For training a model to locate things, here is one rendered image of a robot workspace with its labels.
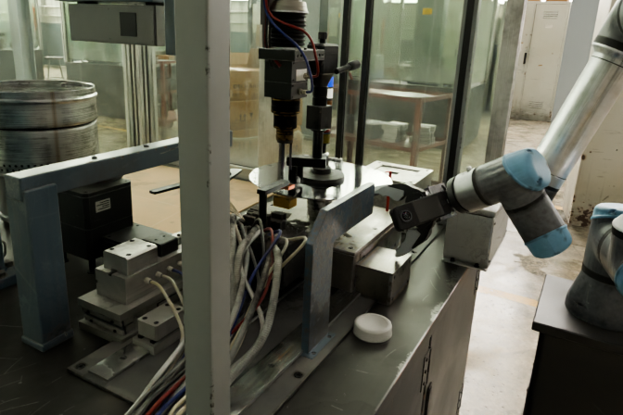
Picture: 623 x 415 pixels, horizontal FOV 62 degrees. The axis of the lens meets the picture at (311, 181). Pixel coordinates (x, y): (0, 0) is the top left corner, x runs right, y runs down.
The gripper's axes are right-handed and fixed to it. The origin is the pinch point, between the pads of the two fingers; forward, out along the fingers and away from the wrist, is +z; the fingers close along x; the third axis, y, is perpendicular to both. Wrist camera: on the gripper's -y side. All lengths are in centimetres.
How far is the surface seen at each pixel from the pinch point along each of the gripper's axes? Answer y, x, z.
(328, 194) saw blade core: -8.6, 9.2, 3.1
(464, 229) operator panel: 23.3, -7.8, -4.4
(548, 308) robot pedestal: 18.5, -28.0, -18.6
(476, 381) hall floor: 87, -69, 55
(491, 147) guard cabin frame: 50, 10, -5
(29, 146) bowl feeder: -44, 47, 59
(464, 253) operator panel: 23.6, -13.3, -1.8
